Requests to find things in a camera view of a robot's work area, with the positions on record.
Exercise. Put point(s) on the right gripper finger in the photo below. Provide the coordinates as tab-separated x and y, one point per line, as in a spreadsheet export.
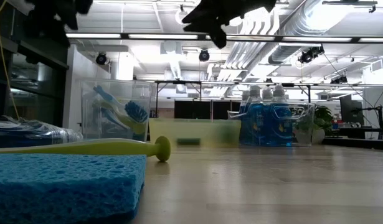
217	29
210	11

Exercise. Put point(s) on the blue dish brush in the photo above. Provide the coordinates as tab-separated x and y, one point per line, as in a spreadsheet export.
111	119
136	112

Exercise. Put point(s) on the green dish brush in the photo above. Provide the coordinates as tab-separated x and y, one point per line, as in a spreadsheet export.
129	123
85	147

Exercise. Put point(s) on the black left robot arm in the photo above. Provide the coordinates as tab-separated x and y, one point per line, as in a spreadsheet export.
41	21

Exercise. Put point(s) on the ceiling light panel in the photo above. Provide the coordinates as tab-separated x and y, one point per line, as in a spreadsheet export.
163	36
250	37
94	35
375	40
317	39

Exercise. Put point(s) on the black-legged background table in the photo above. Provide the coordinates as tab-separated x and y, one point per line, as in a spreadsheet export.
178	82

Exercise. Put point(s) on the black ceiling spotlight cluster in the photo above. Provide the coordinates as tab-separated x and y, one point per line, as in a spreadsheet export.
308	56

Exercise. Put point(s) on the black low cabinets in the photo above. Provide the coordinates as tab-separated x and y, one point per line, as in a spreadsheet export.
191	109

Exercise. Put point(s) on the yellow plastic tray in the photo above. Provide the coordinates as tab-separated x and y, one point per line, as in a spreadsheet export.
216	133

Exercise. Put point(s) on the small black ceiling spotlight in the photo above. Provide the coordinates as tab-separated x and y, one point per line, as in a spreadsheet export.
339	80

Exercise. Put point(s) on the tall clear plastic bin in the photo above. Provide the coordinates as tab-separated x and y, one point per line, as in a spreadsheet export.
85	130

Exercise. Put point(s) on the green potted plant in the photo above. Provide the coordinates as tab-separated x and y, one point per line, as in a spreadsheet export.
322	116

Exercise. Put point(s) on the black computer monitor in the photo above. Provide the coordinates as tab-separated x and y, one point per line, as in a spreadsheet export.
351	112

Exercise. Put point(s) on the black office desk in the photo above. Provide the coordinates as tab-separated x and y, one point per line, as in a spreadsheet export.
356	143

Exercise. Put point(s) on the silver ventilation duct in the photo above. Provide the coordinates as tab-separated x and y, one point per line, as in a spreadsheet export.
306	25

